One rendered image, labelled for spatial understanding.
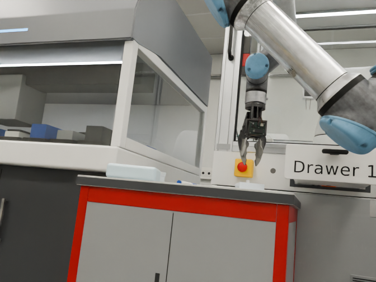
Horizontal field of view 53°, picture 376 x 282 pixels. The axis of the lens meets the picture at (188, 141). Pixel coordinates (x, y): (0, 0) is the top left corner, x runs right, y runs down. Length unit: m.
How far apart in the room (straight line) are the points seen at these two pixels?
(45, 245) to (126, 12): 1.05
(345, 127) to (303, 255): 0.85
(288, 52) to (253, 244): 0.47
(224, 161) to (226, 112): 0.22
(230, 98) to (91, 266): 0.92
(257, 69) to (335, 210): 0.64
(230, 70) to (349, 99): 0.97
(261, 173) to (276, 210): 0.62
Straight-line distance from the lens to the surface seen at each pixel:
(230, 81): 1.69
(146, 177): 1.10
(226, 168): 1.60
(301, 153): 1.23
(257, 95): 1.32
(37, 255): 1.77
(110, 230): 1.11
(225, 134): 1.62
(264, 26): 0.87
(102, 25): 1.73
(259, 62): 1.24
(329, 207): 1.55
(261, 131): 1.28
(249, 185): 1.29
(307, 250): 1.56
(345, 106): 0.81
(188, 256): 1.02
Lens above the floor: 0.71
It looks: 9 degrees up
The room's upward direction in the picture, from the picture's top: 6 degrees clockwise
